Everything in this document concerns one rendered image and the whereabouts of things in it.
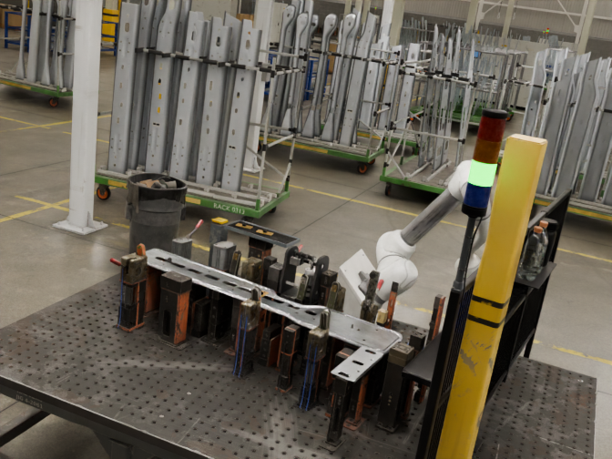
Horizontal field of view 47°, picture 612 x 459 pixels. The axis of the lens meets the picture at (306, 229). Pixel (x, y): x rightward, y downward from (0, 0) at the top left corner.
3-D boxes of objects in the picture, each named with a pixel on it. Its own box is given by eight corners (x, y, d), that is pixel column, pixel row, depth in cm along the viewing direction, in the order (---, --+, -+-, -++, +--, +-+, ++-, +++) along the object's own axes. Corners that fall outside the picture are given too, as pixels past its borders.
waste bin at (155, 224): (107, 263, 593) (112, 178, 571) (145, 247, 641) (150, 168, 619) (158, 279, 576) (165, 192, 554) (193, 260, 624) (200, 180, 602)
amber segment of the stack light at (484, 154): (469, 160, 195) (474, 137, 193) (475, 157, 201) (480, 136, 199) (493, 166, 192) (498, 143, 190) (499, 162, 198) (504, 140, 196)
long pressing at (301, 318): (124, 260, 344) (124, 256, 343) (155, 249, 363) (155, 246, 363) (383, 356, 284) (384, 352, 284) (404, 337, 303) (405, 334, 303)
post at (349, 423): (340, 425, 285) (351, 362, 276) (351, 413, 294) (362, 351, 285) (354, 432, 282) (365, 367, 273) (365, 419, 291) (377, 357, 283)
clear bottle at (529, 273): (515, 278, 260) (527, 227, 254) (519, 273, 266) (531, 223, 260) (533, 283, 258) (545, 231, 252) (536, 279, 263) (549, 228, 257)
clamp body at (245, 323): (226, 373, 312) (234, 301, 301) (241, 363, 322) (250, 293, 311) (243, 381, 308) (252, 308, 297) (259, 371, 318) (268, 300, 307)
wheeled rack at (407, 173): (451, 212, 897) (480, 71, 844) (375, 195, 929) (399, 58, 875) (474, 185, 1069) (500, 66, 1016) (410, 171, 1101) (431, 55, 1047)
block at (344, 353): (321, 415, 290) (330, 353, 282) (332, 403, 300) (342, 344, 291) (341, 423, 286) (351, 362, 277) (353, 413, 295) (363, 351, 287)
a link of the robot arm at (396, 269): (371, 291, 365) (405, 270, 355) (369, 266, 378) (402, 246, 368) (391, 307, 373) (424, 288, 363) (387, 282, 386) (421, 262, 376)
